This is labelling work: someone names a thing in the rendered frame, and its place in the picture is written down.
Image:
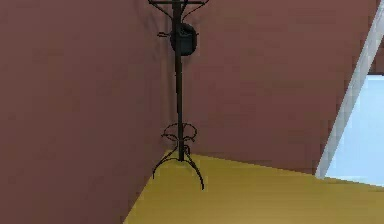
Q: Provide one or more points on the black metal coat stand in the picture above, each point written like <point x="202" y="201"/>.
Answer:
<point x="179" y="100"/>

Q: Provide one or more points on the white door frame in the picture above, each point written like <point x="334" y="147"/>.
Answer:
<point x="353" y="96"/>

